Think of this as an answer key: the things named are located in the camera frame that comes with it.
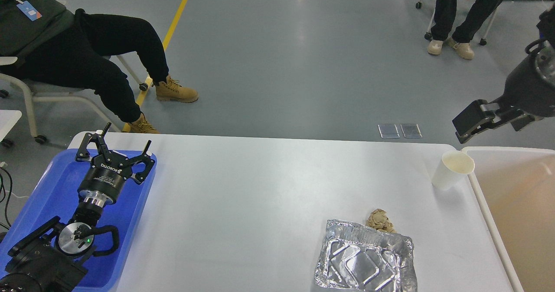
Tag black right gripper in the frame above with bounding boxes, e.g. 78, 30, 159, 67
452, 52, 555, 144

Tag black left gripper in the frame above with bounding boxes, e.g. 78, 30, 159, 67
76, 122, 157, 205

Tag white paper cup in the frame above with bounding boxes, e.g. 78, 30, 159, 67
431, 150, 475, 190

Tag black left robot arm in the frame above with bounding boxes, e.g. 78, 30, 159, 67
1, 130, 156, 292

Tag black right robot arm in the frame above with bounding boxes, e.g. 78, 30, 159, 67
452, 8, 555, 144

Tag blue plastic tray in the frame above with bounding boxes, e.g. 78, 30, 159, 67
0, 149, 156, 292

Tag right floor metal plate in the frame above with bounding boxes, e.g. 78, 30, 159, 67
400, 123, 423, 139

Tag floor metal plate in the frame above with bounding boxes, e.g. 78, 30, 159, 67
377, 123, 400, 139
400, 123, 423, 139

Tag beige plastic bin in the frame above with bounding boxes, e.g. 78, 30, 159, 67
463, 146, 555, 292

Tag left floor metal plate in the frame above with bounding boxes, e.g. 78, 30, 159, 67
377, 123, 400, 139

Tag white chair right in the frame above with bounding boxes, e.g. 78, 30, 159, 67
415, 0, 503, 45

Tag white chair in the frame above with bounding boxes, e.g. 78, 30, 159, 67
0, 55, 150, 144
415, 0, 503, 45

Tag white chair left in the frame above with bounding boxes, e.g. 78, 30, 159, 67
0, 55, 150, 144

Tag white side table corner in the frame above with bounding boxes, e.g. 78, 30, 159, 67
0, 110, 22, 148

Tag seated person black clothes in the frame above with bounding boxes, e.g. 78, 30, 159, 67
427, 0, 507, 60

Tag seated person green sweater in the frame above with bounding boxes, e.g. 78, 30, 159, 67
0, 0, 199, 134

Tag crumpled brown paper ball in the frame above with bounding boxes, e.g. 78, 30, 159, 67
365, 209, 396, 233

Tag crumpled aluminium foil tray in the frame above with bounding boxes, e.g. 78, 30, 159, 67
314, 219, 418, 292

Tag black cables left edge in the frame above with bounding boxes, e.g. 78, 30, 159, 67
0, 162, 14, 232

